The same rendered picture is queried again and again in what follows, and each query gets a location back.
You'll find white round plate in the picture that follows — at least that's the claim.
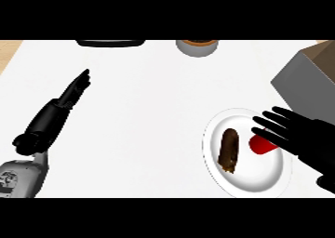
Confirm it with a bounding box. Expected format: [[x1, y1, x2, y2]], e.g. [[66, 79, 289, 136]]
[[201, 108, 293, 199]]

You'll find black flat object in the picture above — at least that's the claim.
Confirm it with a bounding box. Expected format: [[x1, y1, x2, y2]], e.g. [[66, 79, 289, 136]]
[[73, 40, 147, 48]]

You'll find brown elongated food item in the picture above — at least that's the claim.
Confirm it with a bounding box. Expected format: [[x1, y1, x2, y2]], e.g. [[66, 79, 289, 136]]
[[216, 127, 241, 175]]

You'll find grey cardboard box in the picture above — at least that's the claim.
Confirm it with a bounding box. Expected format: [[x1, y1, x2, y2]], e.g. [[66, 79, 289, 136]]
[[269, 40, 335, 129]]

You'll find red can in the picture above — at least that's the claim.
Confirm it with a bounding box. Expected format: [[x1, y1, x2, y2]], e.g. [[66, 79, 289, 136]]
[[246, 126, 280, 155]]

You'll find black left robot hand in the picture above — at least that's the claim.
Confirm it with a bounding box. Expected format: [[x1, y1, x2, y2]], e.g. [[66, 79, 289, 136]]
[[9, 68, 91, 156]]

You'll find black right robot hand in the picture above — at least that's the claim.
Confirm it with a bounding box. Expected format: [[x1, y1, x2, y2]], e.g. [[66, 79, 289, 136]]
[[249, 106, 335, 196]]

